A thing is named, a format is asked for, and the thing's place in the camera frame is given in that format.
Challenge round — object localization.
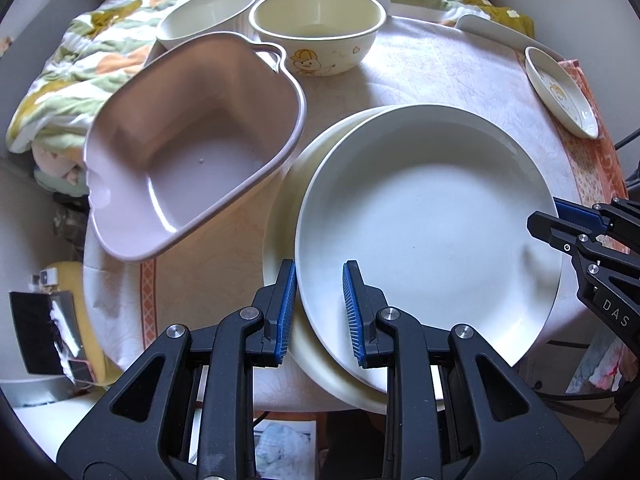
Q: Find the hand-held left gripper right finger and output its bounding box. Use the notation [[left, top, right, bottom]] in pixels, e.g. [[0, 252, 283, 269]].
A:
[[341, 260, 586, 480]]

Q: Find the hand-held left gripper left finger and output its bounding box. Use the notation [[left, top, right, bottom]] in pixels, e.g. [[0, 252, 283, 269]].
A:
[[56, 259, 299, 480]]

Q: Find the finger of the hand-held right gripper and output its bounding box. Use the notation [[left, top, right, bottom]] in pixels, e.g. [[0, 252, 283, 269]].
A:
[[554, 197, 640, 253], [526, 211, 640, 282]]

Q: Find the large cream plate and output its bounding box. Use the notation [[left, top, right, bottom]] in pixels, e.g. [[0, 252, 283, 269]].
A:
[[262, 106, 446, 416]]

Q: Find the large white plate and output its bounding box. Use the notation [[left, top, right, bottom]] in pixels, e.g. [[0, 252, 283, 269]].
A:
[[294, 104, 565, 395]]

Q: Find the small duck-print plate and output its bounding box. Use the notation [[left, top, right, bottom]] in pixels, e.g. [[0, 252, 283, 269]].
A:
[[524, 46, 600, 140]]

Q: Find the pink plastic basin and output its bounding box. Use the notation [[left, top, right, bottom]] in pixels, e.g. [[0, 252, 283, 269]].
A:
[[82, 31, 307, 263]]

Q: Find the cream duck-print bowl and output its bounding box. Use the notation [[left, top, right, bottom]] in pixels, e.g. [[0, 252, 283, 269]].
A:
[[248, 0, 387, 77]]

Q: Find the plain white bowl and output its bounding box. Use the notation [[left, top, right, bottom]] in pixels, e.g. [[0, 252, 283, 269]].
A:
[[155, 0, 258, 53]]

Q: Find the colourful patterned cloth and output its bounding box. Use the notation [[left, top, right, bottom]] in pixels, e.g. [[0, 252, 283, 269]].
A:
[[565, 329, 627, 397]]

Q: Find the crumpled plastic bag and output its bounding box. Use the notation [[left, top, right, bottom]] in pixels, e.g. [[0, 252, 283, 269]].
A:
[[252, 420, 319, 480]]

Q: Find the floral orange-bordered tablecloth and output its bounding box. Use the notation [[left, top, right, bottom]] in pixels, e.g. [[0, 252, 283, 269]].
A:
[[82, 10, 631, 401]]

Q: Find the yellow round stool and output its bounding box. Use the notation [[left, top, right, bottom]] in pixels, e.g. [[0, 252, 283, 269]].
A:
[[47, 260, 123, 387]]

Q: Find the white rectangular tray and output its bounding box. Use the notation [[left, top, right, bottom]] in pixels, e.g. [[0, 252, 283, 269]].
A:
[[454, 14, 568, 61]]

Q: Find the camouflage cloth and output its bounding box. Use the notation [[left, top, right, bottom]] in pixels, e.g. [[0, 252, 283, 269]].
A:
[[52, 195, 90, 261]]

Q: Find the black flat device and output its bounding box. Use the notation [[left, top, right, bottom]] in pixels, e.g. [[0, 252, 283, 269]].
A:
[[9, 290, 87, 376]]

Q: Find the pastel cloth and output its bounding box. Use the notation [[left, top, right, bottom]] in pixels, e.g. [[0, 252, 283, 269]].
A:
[[32, 149, 92, 197]]

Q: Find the floral blanket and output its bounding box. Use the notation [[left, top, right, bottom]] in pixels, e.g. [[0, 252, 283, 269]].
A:
[[6, 0, 536, 156]]

